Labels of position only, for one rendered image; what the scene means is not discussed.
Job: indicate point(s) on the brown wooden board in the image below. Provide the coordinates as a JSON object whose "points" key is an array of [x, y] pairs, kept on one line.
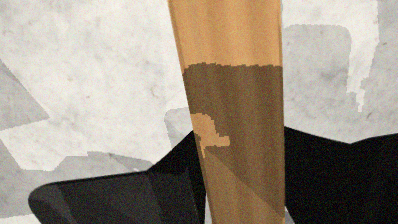
{"points": [[230, 55]]}

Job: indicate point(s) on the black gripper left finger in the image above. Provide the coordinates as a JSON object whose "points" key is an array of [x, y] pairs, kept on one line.
{"points": [[172, 191]]}

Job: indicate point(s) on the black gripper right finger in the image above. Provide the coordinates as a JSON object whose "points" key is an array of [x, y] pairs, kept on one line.
{"points": [[332, 182]]}

